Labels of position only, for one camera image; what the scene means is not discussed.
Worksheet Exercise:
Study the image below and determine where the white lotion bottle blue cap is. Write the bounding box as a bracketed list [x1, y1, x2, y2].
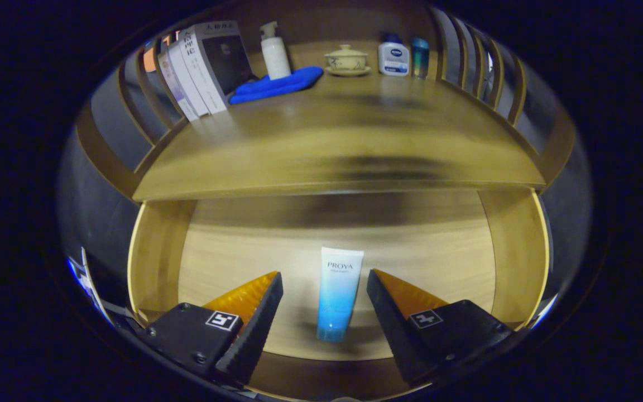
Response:
[378, 33, 410, 76]

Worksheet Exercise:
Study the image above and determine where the thick grey and white book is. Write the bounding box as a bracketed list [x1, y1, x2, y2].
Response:
[179, 21, 254, 114]

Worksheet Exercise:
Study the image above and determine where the black backdrop cloth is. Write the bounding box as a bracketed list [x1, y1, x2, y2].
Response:
[59, 33, 593, 313]

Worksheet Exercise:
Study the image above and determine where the blue and white tube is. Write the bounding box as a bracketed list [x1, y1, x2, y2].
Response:
[316, 247, 364, 342]

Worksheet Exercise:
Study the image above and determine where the wooden countertop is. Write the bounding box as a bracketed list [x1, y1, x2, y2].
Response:
[132, 70, 546, 203]

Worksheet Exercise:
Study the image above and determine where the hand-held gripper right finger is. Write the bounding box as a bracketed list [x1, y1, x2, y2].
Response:
[366, 269, 515, 386]

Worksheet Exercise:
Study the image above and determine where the blue folded cloth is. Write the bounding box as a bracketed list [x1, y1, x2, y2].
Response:
[228, 66, 324, 106]

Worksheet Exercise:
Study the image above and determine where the thin purple book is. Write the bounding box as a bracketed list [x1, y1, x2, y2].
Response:
[157, 50, 199, 122]

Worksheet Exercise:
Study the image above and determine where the beige saucer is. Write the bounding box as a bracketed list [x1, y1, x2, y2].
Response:
[324, 65, 372, 77]

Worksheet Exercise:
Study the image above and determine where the white spray bottle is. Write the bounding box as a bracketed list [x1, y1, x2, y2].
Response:
[260, 21, 292, 80]

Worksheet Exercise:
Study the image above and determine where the teal bottle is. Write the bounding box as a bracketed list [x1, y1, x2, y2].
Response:
[410, 37, 430, 79]

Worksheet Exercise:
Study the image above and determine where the beige lidded tea bowl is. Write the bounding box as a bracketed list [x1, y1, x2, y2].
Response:
[324, 44, 368, 70]

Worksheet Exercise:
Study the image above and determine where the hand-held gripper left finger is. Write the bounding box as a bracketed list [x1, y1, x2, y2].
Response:
[137, 271, 284, 387]

